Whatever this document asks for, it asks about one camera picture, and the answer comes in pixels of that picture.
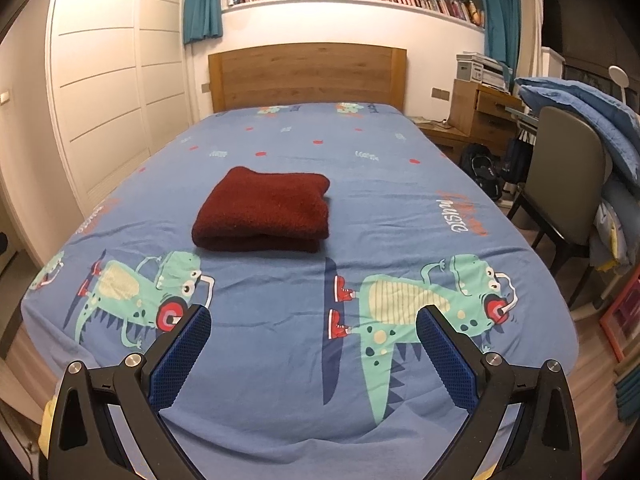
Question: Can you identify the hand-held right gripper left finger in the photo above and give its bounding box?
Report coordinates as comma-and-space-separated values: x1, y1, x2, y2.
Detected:
46, 304, 212, 480

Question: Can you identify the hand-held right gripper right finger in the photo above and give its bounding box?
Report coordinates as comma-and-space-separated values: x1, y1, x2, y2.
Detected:
416, 305, 583, 480

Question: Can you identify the dark red knit sweater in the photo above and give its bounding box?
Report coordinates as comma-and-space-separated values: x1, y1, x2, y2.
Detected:
191, 166, 332, 254

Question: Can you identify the black backpack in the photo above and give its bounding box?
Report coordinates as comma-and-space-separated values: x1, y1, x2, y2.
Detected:
459, 143, 503, 201

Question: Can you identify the blue dinosaur print bed sheet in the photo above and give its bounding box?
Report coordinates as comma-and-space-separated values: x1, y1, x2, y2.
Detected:
20, 101, 580, 480

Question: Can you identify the grey chair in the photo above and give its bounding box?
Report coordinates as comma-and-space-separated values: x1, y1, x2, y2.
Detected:
507, 106, 608, 311

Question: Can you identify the wooden nightstand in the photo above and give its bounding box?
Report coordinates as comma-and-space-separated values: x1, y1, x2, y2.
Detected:
410, 115, 471, 158

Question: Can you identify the wooden desk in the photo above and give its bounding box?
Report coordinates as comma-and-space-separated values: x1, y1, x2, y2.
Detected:
447, 79, 526, 158

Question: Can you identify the white wardrobe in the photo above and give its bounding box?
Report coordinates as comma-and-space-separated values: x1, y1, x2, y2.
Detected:
45, 0, 193, 201

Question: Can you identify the white printer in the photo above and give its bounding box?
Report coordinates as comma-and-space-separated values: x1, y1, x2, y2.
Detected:
456, 51, 513, 88

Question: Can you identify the blue quilt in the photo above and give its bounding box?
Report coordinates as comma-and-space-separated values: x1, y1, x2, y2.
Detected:
515, 76, 640, 186

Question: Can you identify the wooden headboard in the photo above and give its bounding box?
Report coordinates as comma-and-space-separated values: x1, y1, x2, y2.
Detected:
207, 42, 407, 115

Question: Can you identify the white desk lamp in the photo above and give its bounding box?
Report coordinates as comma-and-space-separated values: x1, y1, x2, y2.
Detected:
607, 66, 630, 106

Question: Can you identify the teal curtain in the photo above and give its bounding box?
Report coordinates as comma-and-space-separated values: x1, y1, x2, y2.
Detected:
476, 0, 522, 86
182, 0, 224, 45

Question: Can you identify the red picture frame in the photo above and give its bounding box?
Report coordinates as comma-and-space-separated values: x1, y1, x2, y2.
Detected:
600, 265, 640, 361

